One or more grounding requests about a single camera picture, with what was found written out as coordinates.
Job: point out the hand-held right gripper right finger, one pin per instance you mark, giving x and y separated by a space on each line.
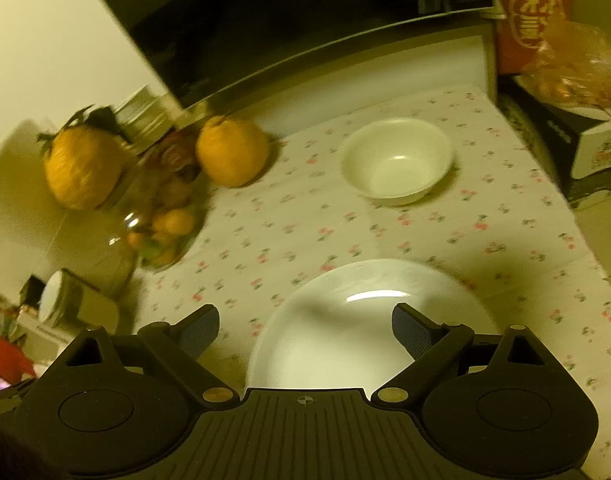
409 331

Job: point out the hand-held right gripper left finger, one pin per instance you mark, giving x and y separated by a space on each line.
201 331

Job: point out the blue patterned white plate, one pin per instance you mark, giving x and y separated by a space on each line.
355 320

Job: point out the wide white bowl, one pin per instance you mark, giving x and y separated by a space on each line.
398 160

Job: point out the red object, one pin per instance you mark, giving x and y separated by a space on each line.
7 355

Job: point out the glass jar of small oranges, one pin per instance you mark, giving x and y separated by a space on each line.
160 220

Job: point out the dark canister with label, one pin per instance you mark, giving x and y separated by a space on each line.
72 300

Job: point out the floral tablecloth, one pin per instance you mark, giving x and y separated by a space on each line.
295 230

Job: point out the jar with brown label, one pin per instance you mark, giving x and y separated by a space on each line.
175 157

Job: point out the white appliance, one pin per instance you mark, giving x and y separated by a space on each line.
30 220

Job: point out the large citrus with stem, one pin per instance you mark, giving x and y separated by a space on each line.
230 150

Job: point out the large citrus with leaves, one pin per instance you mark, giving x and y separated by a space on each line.
82 170

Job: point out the stack of white dishes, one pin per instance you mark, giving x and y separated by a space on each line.
145 110

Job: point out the black printed carton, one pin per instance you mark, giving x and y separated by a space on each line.
570 150

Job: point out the plastic bag of snacks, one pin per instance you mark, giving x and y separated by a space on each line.
575 70

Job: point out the black microwave oven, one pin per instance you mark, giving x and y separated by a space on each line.
295 20

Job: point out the red cardboard box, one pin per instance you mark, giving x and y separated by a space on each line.
530 10

